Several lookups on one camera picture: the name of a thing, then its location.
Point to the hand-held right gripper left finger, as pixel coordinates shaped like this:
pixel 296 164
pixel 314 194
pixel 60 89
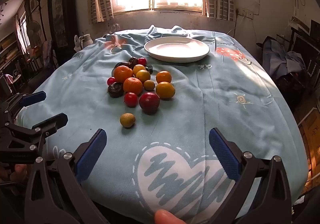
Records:
pixel 91 153

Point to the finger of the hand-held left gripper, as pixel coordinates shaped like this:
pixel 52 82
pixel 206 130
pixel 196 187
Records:
pixel 52 121
pixel 33 97

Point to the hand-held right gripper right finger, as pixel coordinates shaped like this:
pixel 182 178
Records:
pixel 223 153

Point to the red cherry tomato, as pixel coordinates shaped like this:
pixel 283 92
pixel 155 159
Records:
pixel 111 80
pixel 142 61
pixel 130 99

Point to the wrinkled dark passion fruit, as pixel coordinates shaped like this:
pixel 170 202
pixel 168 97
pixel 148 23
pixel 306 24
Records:
pixel 115 89

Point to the dark red plum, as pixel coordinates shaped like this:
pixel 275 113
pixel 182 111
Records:
pixel 149 102

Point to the orange tangerine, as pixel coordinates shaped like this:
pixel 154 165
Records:
pixel 163 76
pixel 123 73
pixel 132 86

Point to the large yellow citrus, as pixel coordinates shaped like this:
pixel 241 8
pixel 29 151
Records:
pixel 165 90

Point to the small yellow citrus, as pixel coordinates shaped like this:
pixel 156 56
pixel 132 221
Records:
pixel 143 76
pixel 138 68

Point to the white plate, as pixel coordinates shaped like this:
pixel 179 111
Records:
pixel 175 48

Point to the person's left hand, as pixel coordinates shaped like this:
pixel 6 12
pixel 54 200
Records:
pixel 19 172

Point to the person's right hand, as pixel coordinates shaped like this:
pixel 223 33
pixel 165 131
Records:
pixel 167 217

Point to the light blue printed blanket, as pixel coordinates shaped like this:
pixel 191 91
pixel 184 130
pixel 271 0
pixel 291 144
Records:
pixel 200 103

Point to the bookshelf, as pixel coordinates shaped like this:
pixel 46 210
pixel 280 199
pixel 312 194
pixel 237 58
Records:
pixel 7 48

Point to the standing fan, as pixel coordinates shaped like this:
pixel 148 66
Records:
pixel 33 30

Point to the white kettle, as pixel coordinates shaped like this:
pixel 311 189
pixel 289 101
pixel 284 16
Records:
pixel 85 40

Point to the dark coat stand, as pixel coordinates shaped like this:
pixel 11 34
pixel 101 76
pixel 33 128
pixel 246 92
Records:
pixel 38 11

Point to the dark wooden cabinet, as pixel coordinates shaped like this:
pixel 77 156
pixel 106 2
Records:
pixel 61 1

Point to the pile of clothes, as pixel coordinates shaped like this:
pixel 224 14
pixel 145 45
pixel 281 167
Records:
pixel 282 58

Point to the black hat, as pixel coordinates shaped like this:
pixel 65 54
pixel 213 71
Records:
pixel 262 44

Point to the dark monitor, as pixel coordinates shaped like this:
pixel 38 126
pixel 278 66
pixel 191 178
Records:
pixel 303 46

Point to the wall socket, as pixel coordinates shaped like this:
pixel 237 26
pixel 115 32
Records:
pixel 245 12

